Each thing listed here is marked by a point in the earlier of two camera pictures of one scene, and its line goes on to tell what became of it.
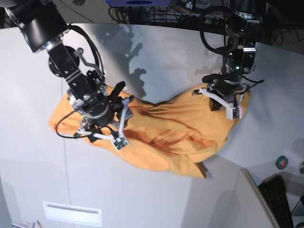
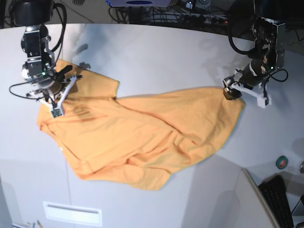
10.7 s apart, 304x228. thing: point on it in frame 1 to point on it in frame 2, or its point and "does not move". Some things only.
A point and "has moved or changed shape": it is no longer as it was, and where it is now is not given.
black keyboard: x=274 y=189 does not move
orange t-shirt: x=172 y=136 has moved or changed shape
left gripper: x=102 y=113 to x=52 y=89
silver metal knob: x=301 y=167 does not move
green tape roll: x=281 y=162 does not move
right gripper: x=217 y=86 to x=249 y=80
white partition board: x=254 y=211 does not move
